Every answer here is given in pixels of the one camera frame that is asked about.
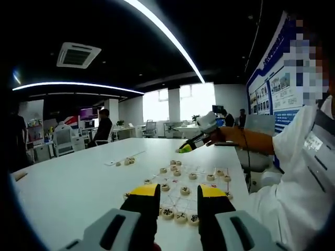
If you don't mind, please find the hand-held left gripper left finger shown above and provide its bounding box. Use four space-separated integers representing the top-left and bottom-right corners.
59 184 161 251

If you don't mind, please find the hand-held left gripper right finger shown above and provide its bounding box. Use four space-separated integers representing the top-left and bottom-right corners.
196 184 290 251

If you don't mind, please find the set of arranged chess pieces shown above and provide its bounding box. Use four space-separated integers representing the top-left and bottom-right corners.
122 159 233 226

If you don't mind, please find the clear grid chessboard sheet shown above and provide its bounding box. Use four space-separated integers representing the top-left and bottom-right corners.
142 163 233 213

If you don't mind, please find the person's right hand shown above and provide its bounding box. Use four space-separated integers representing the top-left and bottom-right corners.
205 127 227 147

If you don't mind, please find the white office table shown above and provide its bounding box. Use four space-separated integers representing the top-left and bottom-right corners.
172 124 199 140

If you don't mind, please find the grey mesh office chair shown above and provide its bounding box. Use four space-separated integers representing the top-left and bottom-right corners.
142 119 158 138

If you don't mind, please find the long curved ceiling light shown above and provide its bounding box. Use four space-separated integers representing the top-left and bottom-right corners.
122 0 206 84
12 81 146 96

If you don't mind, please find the person's white shirt torso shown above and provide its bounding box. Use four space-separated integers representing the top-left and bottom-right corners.
247 96 335 249

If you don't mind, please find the clear plastic strip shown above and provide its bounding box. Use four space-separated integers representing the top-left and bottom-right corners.
104 150 147 167

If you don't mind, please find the purple lit screen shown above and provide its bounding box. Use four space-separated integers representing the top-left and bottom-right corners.
80 107 99 121

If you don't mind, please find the white gaming chair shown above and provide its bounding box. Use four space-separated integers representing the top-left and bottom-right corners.
52 121 75 157

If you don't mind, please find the grey chest-worn device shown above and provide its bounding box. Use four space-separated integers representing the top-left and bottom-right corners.
300 109 335 200

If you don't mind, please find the white display cabinet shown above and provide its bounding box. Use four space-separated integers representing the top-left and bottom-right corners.
26 99 45 146

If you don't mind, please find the ceiling air conditioner vent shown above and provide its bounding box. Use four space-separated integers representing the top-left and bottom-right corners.
57 42 103 70

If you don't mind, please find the black cable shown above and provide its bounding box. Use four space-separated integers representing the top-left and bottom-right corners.
240 127 252 193

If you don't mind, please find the blue white wall poster board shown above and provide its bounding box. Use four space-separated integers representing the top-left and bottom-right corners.
245 10 305 137

